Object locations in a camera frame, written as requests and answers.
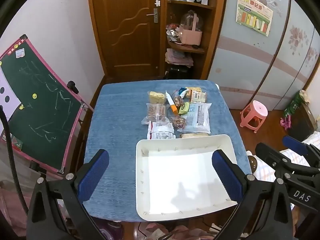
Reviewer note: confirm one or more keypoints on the dark wooden cabinet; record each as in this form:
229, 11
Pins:
303, 122

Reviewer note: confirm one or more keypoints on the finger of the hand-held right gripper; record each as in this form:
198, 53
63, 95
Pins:
271, 156
295, 144

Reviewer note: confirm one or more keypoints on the yellow biscuit packet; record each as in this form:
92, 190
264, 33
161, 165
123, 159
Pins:
194, 89

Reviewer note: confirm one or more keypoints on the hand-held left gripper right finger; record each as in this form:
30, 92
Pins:
226, 177

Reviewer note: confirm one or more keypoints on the clear packet of brown cakes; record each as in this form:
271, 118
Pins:
155, 113

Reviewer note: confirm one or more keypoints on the wall poster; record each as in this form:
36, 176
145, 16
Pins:
255, 12

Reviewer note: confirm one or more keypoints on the white orange tube packet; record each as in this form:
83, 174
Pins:
170, 102

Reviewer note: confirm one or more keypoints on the pile of foil packets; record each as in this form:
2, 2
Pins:
172, 30

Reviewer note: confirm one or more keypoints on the blue tablecloth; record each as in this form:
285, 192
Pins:
117, 130

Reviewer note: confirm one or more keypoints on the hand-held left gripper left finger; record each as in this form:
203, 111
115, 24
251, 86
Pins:
96, 172

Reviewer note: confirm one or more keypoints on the green box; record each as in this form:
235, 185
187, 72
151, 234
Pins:
293, 103

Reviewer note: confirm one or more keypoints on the checked bedsheet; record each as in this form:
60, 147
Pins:
265, 170

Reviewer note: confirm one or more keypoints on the white red snack packet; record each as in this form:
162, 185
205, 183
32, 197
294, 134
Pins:
161, 131

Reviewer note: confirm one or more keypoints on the pink basket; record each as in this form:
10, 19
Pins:
191, 35

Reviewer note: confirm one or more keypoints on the yellow noodle packet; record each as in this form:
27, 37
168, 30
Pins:
157, 97

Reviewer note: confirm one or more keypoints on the beige cracker packet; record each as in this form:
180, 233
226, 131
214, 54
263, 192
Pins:
193, 135

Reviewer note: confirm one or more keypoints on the flowered wardrobe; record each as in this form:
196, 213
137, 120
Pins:
250, 62

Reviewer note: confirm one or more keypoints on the blue white candy packet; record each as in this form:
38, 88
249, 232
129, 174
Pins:
183, 91

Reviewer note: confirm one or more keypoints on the large pale blue packet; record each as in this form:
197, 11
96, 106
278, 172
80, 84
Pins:
197, 118

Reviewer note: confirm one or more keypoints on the pink plastic stool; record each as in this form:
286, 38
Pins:
253, 116

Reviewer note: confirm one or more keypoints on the white plastic tray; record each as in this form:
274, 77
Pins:
185, 180

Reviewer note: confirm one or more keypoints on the green snack packet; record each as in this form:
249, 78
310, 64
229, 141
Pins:
184, 108

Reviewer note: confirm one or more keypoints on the black bag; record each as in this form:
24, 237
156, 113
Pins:
178, 72

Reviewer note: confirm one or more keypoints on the wooden corner shelf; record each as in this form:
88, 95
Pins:
212, 30

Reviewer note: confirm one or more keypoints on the wooden door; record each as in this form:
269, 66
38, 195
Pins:
130, 27

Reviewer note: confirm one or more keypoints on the small red nut packet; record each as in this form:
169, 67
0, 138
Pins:
178, 122

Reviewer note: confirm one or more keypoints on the green chalkboard easel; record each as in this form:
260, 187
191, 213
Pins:
37, 100

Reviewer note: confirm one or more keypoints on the stack of folded cloths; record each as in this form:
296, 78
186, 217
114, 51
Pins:
178, 57

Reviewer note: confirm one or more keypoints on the pink toy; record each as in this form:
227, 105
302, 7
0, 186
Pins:
285, 123

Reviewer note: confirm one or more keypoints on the brown label snack packet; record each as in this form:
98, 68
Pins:
198, 96

